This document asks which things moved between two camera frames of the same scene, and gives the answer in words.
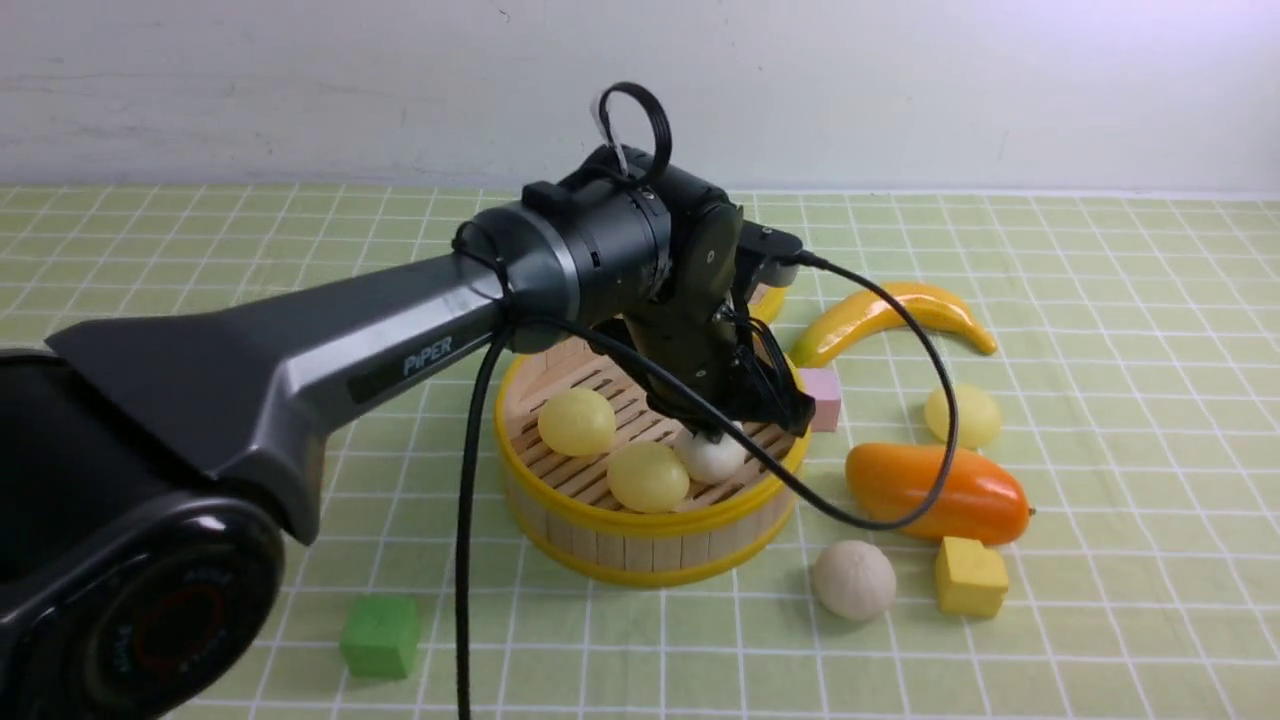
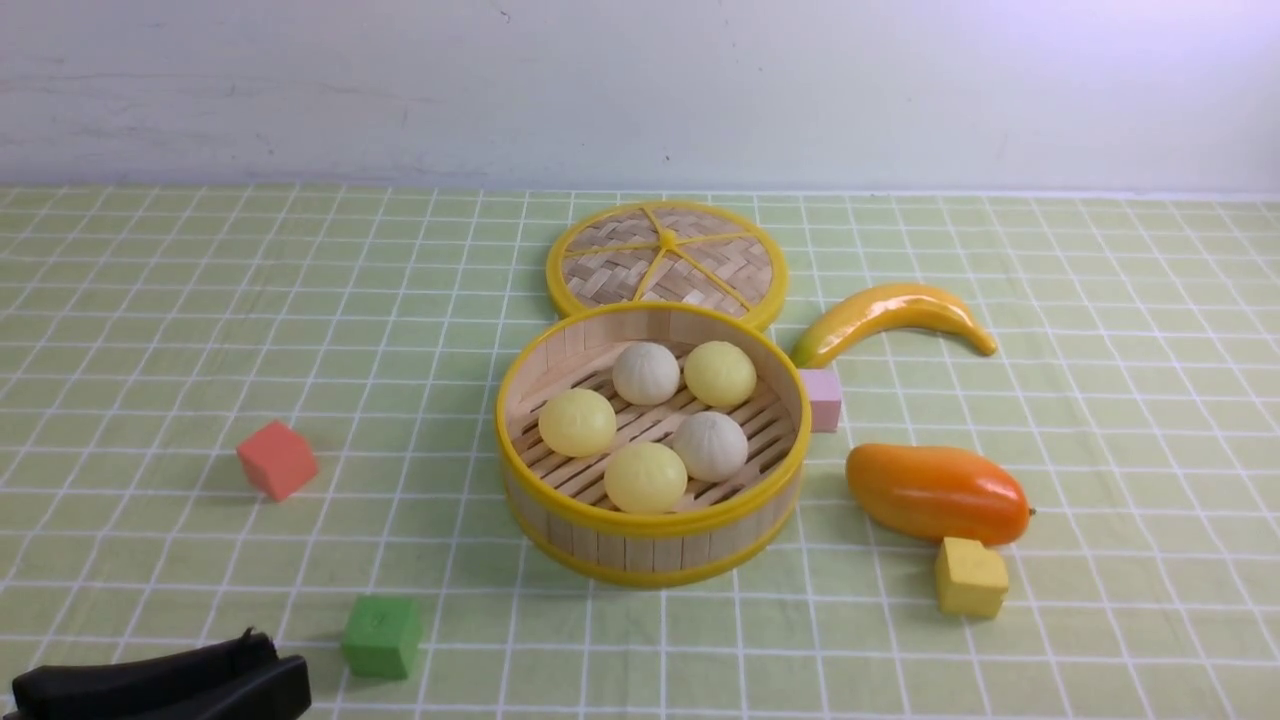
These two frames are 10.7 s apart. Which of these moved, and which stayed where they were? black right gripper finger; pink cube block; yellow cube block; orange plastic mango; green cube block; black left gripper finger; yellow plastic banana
Moved: black left gripper finger; black right gripper finger
Stayed: yellow plastic banana; green cube block; yellow cube block; pink cube block; orange plastic mango
